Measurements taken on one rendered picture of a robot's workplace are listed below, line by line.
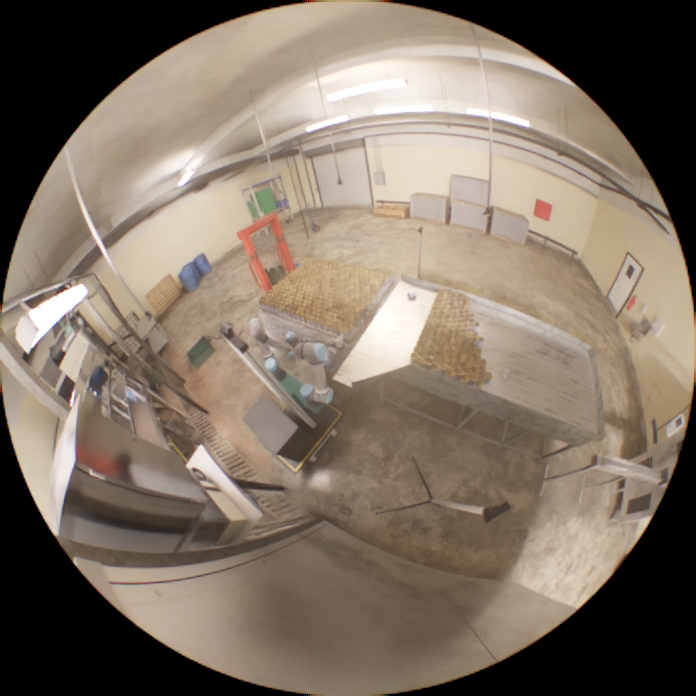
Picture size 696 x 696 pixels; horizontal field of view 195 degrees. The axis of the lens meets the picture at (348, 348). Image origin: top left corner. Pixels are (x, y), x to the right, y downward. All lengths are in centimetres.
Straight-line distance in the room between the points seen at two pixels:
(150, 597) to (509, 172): 1084
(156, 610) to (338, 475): 228
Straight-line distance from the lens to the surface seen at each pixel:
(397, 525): 255
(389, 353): 177
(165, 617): 75
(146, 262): 982
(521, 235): 884
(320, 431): 235
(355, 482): 252
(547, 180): 1051
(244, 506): 115
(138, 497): 72
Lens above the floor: 250
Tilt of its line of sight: 50 degrees down
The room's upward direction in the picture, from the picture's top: 14 degrees counter-clockwise
